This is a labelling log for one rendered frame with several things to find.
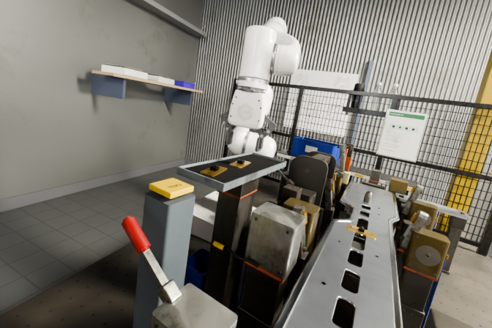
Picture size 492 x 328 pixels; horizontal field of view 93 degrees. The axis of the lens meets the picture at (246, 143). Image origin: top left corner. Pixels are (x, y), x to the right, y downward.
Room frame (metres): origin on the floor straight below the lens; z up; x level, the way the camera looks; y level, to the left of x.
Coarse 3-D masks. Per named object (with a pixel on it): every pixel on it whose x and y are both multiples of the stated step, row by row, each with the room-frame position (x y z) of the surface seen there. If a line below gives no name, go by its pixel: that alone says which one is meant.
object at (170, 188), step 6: (168, 180) 0.45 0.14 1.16; (174, 180) 0.46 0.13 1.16; (150, 186) 0.42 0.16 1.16; (156, 186) 0.41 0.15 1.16; (162, 186) 0.42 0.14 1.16; (168, 186) 0.42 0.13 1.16; (174, 186) 0.42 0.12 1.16; (180, 186) 0.43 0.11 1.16; (186, 186) 0.43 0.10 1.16; (192, 186) 0.44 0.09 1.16; (156, 192) 0.41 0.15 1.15; (162, 192) 0.40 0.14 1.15; (168, 192) 0.40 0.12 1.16; (174, 192) 0.40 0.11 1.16; (180, 192) 0.41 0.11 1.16; (186, 192) 0.42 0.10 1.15
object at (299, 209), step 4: (296, 204) 0.57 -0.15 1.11; (296, 208) 0.55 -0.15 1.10; (300, 208) 0.55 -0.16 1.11; (304, 208) 0.56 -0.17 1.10; (300, 212) 0.54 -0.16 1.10; (304, 212) 0.55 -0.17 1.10; (304, 228) 0.55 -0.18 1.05; (304, 232) 0.55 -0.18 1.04; (304, 236) 0.55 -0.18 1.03; (304, 240) 0.55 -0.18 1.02; (300, 244) 0.53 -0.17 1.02; (304, 244) 0.55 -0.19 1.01; (300, 248) 0.53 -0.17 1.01; (304, 248) 0.54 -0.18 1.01; (300, 252) 0.53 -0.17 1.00; (304, 252) 0.55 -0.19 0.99; (300, 256) 0.53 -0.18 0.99
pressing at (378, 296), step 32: (352, 192) 1.10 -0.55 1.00; (384, 192) 1.19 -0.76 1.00; (352, 224) 0.74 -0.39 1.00; (384, 224) 0.78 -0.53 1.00; (320, 256) 0.53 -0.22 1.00; (384, 256) 0.57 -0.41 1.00; (320, 288) 0.42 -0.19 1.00; (384, 288) 0.45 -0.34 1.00; (288, 320) 0.34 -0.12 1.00; (320, 320) 0.34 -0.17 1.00; (384, 320) 0.37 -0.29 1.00
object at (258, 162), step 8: (224, 160) 0.68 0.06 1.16; (232, 160) 0.70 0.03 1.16; (248, 160) 0.73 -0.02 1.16; (256, 160) 0.75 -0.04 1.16; (264, 160) 0.77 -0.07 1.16; (272, 160) 0.79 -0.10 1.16; (184, 168) 0.54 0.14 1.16; (192, 168) 0.55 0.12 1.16; (200, 168) 0.56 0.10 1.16; (232, 168) 0.61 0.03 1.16; (240, 168) 0.62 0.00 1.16; (248, 168) 0.64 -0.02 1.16; (256, 168) 0.65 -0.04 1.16; (208, 176) 0.51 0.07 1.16; (216, 176) 0.52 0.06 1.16; (224, 176) 0.53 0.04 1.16; (232, 176) 0.54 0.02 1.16; (240, 176) 0.55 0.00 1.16
